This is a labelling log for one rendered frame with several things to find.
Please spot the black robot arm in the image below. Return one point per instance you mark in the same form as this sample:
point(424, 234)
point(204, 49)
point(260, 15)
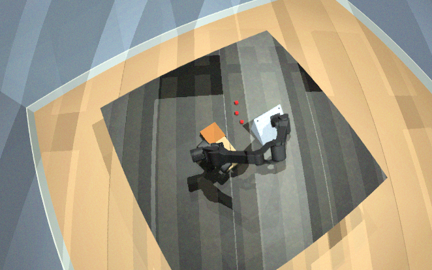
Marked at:
point(216, 155)

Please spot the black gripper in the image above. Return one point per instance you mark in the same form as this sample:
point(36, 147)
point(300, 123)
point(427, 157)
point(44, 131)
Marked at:
point(224, 168)

